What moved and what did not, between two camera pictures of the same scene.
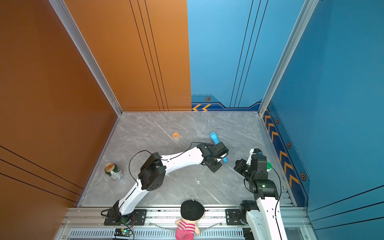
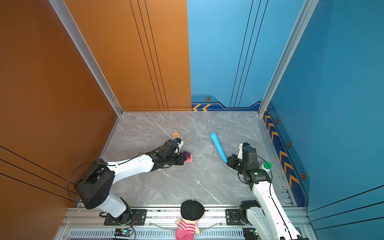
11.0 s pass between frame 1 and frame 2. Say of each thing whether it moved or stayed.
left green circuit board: stayed
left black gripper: moved
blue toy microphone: stayed
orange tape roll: stayed
